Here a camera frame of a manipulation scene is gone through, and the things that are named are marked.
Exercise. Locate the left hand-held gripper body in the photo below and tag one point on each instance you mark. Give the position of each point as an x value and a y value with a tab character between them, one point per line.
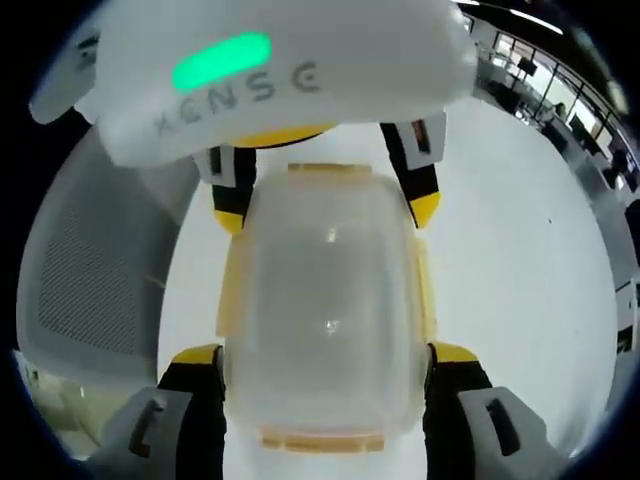
350	50

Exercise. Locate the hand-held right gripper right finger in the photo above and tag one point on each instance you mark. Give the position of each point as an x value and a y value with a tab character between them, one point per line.
450	430

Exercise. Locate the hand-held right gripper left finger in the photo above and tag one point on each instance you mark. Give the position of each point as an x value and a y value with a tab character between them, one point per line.
200	430

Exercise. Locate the clear plastic food container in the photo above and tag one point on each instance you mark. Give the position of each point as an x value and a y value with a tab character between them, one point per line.
325	280

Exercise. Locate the white mesh office chair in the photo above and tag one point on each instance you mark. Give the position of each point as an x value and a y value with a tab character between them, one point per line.
100	250

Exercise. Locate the black computer monitor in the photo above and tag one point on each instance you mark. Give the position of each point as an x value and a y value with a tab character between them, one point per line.
527	65

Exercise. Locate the row of office desks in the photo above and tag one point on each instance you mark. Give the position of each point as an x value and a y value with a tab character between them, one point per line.
590	145

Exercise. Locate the dark office chair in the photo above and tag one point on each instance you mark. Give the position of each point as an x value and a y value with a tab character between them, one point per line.
634	220

